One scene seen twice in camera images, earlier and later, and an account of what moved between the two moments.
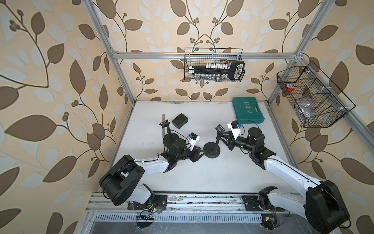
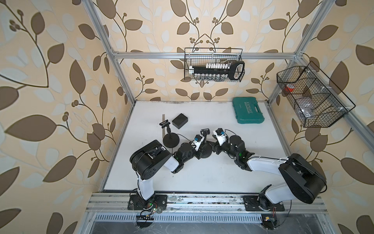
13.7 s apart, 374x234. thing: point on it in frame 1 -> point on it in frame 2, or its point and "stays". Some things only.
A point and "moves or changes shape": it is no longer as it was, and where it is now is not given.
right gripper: [230, 142] -> [216, 146]
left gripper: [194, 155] stays
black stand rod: [220, 130] moves or changes shape
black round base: [169, 139] stays
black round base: [210, 148] stays
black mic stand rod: [165, 123] stays
